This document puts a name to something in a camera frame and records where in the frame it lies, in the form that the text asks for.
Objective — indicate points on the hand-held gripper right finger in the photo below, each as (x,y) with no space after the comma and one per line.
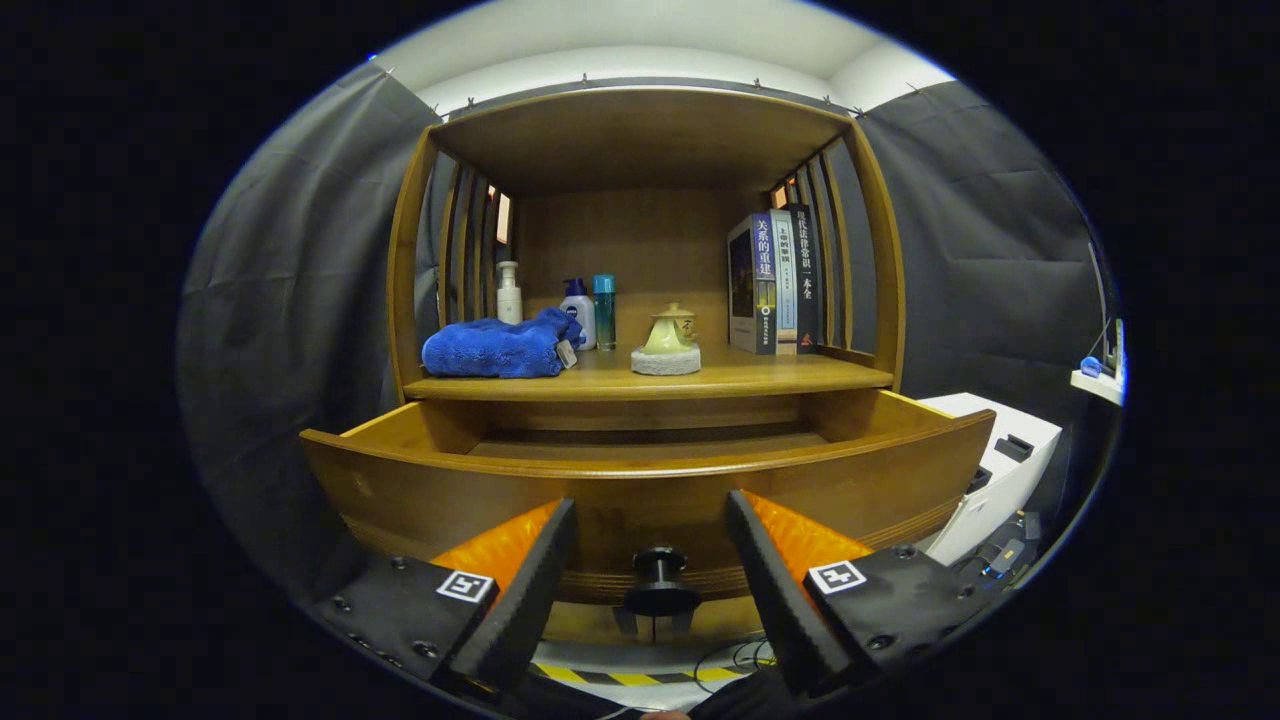
(775,600)

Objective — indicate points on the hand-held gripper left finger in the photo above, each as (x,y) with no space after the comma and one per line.
(525,610)

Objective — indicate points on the wooden drawer with black knob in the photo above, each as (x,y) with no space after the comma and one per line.
(650,500)

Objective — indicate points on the pale green cleaning brush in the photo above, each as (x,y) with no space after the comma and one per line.
(665,362)

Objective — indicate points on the wooden cabinet door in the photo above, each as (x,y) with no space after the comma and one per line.
(725,618)
(590,622)

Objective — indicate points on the wooden countertop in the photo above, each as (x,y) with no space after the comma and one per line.
(720,378)

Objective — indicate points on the white side cabinet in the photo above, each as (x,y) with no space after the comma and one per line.
(1000,500)

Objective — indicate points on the wooden cabinet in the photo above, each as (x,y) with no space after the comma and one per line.
(640,140)

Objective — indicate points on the yellow black floor tape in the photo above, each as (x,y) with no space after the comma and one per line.
(630,679)

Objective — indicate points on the small black block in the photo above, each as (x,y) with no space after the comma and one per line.
(1014,448)
(979,480)

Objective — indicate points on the blue folded towel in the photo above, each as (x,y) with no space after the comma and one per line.
(490,350)

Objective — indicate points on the beige lidded tea cup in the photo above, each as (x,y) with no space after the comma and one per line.
(689,328)

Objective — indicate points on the white bottle with blue cap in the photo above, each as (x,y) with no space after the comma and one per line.
(581,315)

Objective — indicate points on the teal slim bottle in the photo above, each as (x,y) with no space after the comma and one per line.
(604,315)

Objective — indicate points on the white spine book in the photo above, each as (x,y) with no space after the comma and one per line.
(786,290)

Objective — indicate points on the white pump bottle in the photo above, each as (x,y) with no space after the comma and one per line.
(509,300)

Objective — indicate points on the dark cover book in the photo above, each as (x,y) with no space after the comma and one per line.
(742,280)

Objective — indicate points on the black spine book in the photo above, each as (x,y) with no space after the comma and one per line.
(808,270)

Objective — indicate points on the black backdrop cloth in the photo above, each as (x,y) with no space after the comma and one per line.
(300,300)

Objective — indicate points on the white side desk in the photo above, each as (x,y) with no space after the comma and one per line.
(1098,388)

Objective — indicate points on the small blue object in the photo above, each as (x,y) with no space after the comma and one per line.
(1091,367)

